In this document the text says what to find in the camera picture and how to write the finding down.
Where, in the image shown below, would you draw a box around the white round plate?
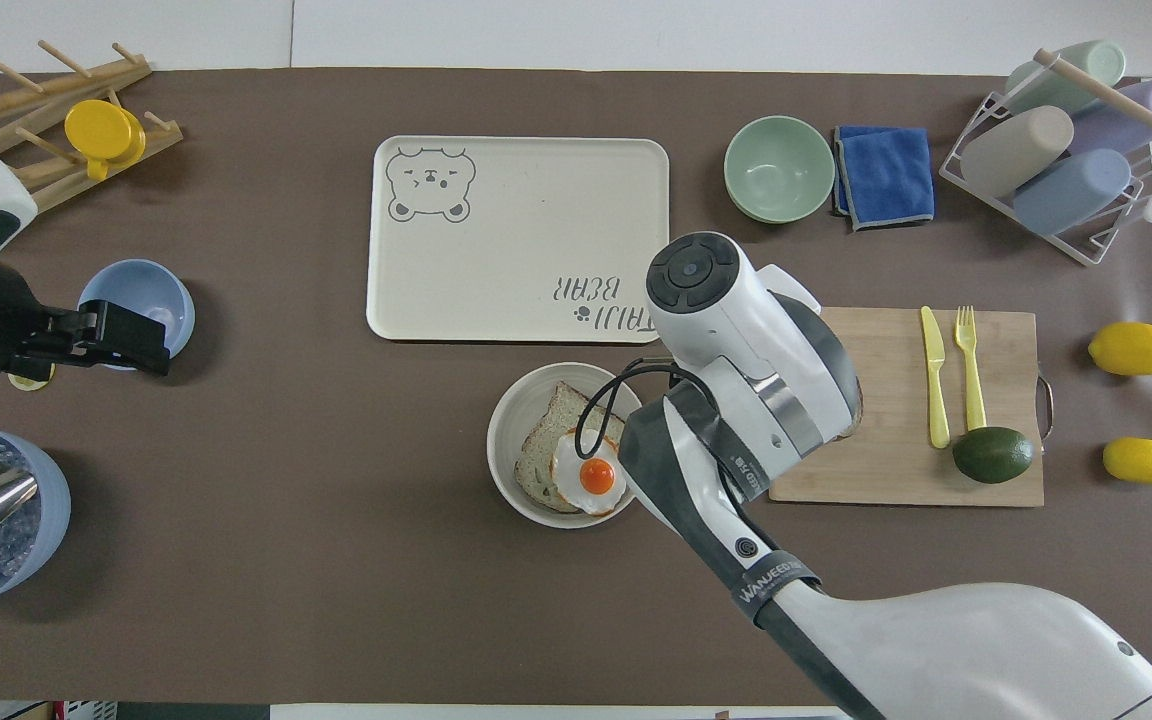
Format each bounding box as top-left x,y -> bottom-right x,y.
486,361 -> 645,530

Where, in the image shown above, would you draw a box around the small light blue bowl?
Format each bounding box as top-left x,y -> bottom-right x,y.
78,259 -> 197,372

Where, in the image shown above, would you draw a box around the large blue bowl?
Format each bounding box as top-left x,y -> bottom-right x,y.
0,425 -> 73,612

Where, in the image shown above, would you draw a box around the clear ice cubes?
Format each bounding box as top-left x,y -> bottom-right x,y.
0,443 -> 45,579

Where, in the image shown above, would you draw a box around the wooden peg drying rack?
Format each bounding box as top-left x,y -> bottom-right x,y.
0,40 -> 185,216

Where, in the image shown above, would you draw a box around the yellow plastic cup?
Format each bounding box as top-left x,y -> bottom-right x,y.
63,98 -> 148,182

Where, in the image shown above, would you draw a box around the cream tray with bear print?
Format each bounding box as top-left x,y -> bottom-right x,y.
366,135 -> 671,344

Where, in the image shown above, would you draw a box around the bread slice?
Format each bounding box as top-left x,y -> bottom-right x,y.
513,380 -> 628,515

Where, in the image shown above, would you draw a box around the fried egg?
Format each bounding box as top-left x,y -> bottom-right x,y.
549,428 -> 630,518

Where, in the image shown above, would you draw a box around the green bowl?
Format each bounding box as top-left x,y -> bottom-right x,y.
723,115 -> 837,225

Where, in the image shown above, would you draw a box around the blue cloth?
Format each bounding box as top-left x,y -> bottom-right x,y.
830,125 -> 937,234

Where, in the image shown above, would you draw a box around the wooden cutting board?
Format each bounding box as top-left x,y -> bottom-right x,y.
768,306 -> 1056,509

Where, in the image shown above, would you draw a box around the yellow plastic knife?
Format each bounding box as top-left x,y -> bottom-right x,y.
920,305 -> 952,451

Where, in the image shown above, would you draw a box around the yellow plastic fork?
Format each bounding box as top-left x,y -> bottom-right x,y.
954,305 -> 989,434

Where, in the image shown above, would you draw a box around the green avocado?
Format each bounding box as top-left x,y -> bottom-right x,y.
951,426 -> 1037,486

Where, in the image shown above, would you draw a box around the beige cup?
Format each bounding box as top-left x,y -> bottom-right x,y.
960,105 -> 1076,200

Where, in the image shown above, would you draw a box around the grey-blue cup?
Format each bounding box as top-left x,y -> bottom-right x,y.
1012,148 -> 1134,238

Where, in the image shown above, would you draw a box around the pale green cup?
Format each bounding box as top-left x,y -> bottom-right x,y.
1003,40 -> 1128,117

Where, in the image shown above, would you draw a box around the yellow lemon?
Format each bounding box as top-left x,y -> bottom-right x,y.
1101,437 -> 1152,487
1087,321 -> 1152,378

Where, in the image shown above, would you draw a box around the wooden rod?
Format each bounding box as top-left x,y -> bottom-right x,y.
1033,48 -> 1152,168

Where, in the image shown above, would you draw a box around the lilac cup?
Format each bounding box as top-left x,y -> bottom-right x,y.
1066,78 -> 1152,157

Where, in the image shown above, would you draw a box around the black cable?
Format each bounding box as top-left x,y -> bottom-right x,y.
576,358 -> 727,463

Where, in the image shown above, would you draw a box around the white wire rack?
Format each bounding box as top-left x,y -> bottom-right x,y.
939,50 -> 1152,267

